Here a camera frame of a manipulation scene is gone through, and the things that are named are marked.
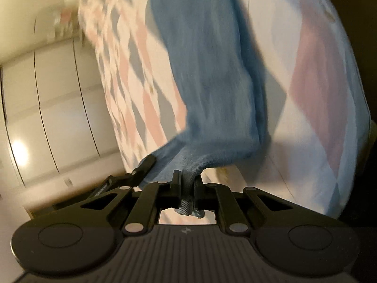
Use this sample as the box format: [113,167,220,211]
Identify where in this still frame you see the blue denim jeans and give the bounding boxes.
[132,0,270,219]

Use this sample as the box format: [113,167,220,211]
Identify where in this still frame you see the white wardrobe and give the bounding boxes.
[1,38,123,186]

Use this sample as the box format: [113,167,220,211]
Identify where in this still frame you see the checkered pink blue bed quilt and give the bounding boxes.
[79,0,371,218]

